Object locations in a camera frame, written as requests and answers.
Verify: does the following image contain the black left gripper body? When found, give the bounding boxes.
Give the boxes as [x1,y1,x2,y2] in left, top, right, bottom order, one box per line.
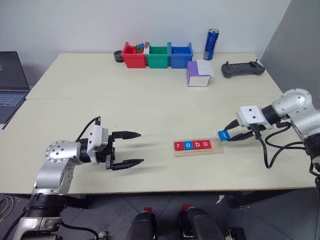
[95,134,117,171]

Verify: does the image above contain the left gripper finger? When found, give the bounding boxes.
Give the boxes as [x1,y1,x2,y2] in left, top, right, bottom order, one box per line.
[111,130,142,142]
[111,158,145,172]

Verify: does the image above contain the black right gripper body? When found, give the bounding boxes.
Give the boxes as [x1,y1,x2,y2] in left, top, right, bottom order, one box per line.
[239,123,255,134]

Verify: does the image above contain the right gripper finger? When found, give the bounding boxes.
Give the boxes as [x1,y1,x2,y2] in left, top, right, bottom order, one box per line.
[227,131,254,143]
[225,119,242,131]

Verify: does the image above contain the blue letter t block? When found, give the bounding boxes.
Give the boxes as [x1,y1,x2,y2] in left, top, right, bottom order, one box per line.
[217,129,231,142]

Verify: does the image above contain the light wooden letter tray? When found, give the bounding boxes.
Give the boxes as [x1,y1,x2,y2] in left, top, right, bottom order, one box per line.
[173,138,225,158]

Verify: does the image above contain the black handheld game controller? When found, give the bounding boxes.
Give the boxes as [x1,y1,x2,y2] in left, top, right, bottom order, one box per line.
[220,59,266,79]

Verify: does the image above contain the purple and white box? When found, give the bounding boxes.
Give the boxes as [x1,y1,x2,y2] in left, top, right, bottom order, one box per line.
[186,59,216,88]

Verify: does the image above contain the dark rounded shape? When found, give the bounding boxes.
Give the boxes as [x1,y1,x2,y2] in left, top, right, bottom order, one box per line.
[124,210,159,240]
[178,208,226,240]

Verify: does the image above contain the red plastic bin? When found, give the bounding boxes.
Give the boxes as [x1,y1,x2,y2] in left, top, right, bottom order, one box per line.
[121,41,147,69]

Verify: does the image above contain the black round holder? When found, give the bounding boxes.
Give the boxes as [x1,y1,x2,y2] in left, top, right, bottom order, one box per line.
[113,50,125,64]

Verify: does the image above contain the green plastic bin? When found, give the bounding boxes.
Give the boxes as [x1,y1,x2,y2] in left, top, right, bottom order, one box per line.
[145,42,169,69]

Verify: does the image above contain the blue drink can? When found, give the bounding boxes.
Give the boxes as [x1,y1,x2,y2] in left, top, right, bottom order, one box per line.
[202,28,221,62]

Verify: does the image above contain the blue plastic bin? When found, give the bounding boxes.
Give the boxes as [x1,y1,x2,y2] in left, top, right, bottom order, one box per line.
[168,42,195,69]

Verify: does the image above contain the small coloured toy bricks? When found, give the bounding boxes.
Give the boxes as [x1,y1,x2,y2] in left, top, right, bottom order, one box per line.
[135,41,151,55]

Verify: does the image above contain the dark grey laptop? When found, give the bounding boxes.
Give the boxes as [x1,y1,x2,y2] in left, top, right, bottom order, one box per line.
[0,51,31,125]

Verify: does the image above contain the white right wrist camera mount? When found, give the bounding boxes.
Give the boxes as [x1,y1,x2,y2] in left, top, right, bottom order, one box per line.
[237,104,274,130]

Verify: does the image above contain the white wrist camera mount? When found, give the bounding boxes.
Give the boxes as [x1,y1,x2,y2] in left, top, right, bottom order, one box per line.
[237,104,274,130]
[87,124,110,166]

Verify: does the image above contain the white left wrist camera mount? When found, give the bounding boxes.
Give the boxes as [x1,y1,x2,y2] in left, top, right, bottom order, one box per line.
[87,124,110,166]

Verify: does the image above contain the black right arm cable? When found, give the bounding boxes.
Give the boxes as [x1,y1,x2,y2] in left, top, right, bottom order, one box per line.
[251,121,309,169]

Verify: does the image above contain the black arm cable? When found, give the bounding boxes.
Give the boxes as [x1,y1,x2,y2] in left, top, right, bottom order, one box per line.
[75,115,102,144]
[251,121,309,169]

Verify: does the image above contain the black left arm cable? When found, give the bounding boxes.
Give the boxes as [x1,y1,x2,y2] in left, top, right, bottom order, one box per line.
[75,115,102,144]

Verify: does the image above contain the black table frame beam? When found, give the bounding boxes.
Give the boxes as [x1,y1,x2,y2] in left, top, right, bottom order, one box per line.
[228,188,316,210]

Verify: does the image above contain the thin floor cables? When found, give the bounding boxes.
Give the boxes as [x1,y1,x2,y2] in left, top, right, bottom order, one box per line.
[0,194,16,222]

